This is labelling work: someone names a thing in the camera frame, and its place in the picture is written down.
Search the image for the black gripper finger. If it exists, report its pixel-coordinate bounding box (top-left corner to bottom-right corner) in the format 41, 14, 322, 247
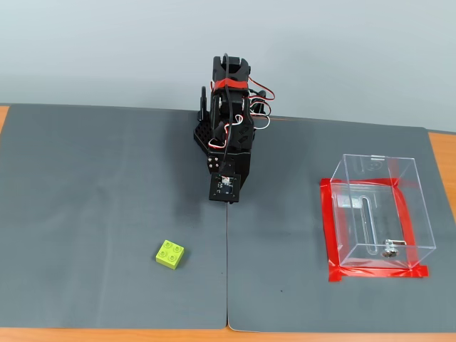
237, 166, 252, 192

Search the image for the red tape band on arm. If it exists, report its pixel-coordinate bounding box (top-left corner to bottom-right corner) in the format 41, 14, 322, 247
212, 78, 249, 90

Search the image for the black camera cable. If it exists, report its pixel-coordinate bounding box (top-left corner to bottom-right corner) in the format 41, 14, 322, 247
221, 53, 243, 175

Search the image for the transparent plastic box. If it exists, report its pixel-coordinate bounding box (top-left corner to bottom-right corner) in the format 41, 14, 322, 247
329, 153, 437, 269

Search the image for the black square wrist camera module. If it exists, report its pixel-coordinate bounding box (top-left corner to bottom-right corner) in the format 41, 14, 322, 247
208, 173, 242, 205

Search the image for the gray table mat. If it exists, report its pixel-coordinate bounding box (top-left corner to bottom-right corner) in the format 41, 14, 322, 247
0, 103, 229, 331
226, 115, 456, 334

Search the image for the black table clamp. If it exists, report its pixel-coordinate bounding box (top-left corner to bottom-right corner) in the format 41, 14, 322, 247
197, 85, 211, 122
251, 89, 269, 117

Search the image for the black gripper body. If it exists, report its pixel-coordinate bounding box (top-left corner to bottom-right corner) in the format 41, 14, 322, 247
206, 152, 253, 177

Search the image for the metal cam lock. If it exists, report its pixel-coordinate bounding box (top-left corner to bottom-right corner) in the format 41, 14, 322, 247
382, 239, 408, 258

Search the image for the green lego block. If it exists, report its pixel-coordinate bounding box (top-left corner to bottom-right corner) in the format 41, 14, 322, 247
155, 239, 187, 271

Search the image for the red white black servo wire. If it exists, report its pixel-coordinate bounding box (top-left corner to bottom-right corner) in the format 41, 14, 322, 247
248, 75, 277, 101
249, 102, 272, 131
207, 123, 244, 151

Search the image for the red floor tape strip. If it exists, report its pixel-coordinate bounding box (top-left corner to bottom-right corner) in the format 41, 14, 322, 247
390, 183, 420, 271
327, 265, 430, 284
319, 180, 345, 282
319, 177, 407, 189

